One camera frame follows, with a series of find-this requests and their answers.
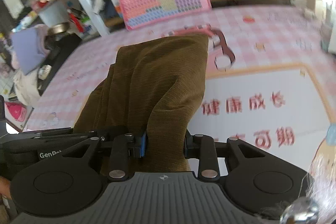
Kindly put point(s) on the person's left hand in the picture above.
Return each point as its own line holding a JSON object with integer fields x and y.
{"x": 4, "y": 188}

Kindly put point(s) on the purple cloth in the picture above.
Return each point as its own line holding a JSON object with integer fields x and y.
{"x": 27, "y": 48}

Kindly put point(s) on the black furniture top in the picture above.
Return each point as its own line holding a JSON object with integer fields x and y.
{"x": 60, "y": 56}

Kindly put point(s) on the olive brown knit garment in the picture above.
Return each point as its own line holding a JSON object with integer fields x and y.
{"x": 157, "y": 82}

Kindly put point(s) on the white box with blue print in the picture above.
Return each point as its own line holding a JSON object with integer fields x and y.
{"x": 113, "y": 1}

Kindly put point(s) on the pink checked cartoon desk mat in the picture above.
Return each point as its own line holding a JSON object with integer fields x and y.
{"x": 249, "y": 56}

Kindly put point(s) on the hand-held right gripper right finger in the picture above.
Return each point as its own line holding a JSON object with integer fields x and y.
{"x": 185, "y": 146}

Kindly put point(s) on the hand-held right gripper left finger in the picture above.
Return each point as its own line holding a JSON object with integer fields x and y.
{"x": 143, "y": 144}

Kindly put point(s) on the pink bag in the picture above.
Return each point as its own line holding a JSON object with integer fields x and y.
{"x": 15, "y": 111}

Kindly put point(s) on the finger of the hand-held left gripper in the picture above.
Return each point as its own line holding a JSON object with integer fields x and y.
{"x": 78, "y": 132}

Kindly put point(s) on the red tassel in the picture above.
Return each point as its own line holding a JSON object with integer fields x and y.
{"x": 74, "y": 18}

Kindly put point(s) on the brass bowl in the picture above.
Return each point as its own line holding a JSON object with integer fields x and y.
{"x": 59, "y": 28}

